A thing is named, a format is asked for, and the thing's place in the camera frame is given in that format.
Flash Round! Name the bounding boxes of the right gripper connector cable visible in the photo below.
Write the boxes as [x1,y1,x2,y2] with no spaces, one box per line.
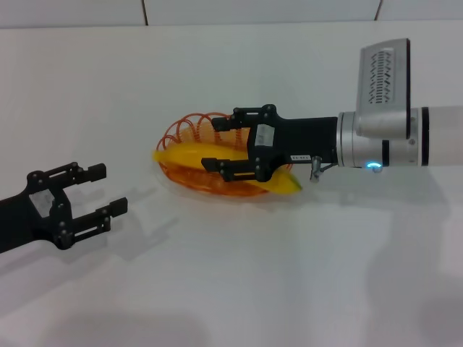
[308,155,340,182]

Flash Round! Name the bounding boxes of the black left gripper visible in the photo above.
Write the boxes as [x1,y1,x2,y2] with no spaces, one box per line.
[0,161,129,254]

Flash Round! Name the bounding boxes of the yellow banana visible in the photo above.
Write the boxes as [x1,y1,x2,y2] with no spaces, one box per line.
[151,142,303,195]

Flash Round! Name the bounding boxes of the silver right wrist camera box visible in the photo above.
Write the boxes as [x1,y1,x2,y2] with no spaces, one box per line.
[355,37,414,139]

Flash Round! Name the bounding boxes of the orange wire basket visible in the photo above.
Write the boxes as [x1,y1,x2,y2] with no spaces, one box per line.
[156,112,295,200]

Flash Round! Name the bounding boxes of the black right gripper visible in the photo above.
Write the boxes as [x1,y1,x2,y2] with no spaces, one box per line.
[200,103,340,183]

